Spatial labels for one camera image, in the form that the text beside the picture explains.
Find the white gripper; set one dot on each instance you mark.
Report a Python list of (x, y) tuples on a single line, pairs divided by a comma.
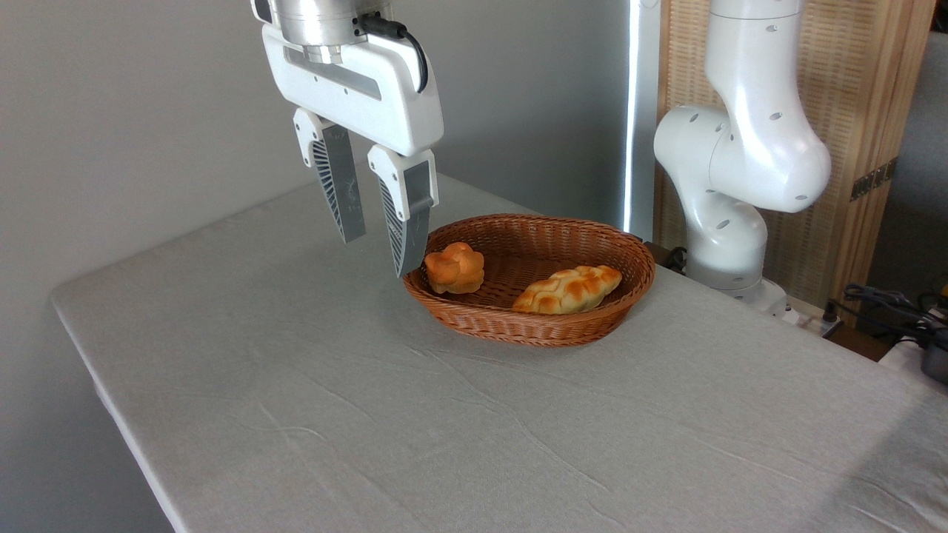
[(392, 96)]

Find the round golden bread roll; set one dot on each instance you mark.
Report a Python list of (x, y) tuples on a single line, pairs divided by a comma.
[(455, 268)]

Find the wooden folding screen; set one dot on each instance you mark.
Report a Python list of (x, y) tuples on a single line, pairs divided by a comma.
[(852, 89)]

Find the white vertical pole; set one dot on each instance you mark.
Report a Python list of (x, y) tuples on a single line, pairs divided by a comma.
[(641, 111)]

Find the braided golden bread loaf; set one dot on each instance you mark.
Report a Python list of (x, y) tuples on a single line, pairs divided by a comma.
[(566, 290)]

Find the brown wicker basket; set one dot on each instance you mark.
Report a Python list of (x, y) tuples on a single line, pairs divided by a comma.
[(518, 327)]

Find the dark metal screen hinge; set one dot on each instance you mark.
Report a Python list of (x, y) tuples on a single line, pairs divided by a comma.
[(874, 179)]

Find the grey tablecloth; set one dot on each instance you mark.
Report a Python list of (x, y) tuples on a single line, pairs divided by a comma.
[(444, 429)]

